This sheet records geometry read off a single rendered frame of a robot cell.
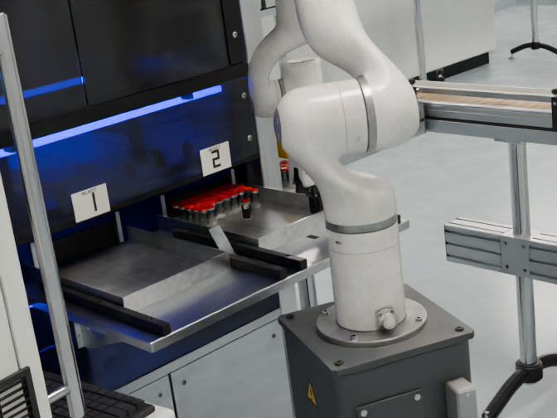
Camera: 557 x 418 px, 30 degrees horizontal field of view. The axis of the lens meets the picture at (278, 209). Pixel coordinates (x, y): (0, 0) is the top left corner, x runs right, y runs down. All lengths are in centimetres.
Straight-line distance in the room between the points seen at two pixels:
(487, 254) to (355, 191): 149
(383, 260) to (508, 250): 139
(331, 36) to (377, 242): 34
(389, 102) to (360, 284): 30
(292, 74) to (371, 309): 61
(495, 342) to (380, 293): 198
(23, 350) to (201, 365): 100
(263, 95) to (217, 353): 66
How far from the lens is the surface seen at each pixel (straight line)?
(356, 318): 174
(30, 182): 147
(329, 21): 171
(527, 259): 304
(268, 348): 257
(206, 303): 192
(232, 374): 251
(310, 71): 214
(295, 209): 237
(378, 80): 166
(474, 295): 405
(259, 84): 212
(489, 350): 362
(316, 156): 163
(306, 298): 285
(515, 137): 291
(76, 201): 214
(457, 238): 316
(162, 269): 211
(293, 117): 162
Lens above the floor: 161
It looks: 18 degrees down
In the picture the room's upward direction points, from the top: 7 degrees counter-clockwise
